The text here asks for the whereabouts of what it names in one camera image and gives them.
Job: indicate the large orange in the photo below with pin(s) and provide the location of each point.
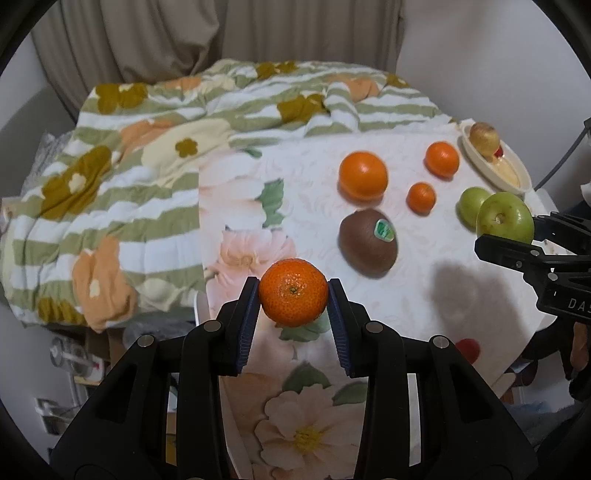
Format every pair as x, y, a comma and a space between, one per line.
363, 176
442, 160

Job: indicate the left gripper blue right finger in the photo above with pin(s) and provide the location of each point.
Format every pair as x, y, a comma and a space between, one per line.
347, 330

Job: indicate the small mandarin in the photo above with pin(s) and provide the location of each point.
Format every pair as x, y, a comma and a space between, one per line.
421, 198

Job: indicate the cream plate with duck print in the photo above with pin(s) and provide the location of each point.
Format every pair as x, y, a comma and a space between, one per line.
507, 173

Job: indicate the beige curtain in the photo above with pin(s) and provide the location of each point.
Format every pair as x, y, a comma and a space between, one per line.
81, 44

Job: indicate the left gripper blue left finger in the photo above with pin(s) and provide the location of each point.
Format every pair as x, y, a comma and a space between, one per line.
238, 322

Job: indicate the grey headboard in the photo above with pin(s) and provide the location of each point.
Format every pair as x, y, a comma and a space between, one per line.
21, 136

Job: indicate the green striped floral duvet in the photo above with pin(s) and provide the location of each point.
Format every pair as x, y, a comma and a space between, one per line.
129, 215

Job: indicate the brown kiwi with sticker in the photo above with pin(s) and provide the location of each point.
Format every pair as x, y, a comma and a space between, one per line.
368, 242

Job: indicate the small mandarin edge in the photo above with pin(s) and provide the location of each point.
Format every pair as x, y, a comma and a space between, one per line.
293, 292

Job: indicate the yellow-red apple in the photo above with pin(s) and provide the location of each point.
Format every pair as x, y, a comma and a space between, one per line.
485, 138

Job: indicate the green apple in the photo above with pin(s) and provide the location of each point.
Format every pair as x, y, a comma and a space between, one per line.
470, 203
505, 215

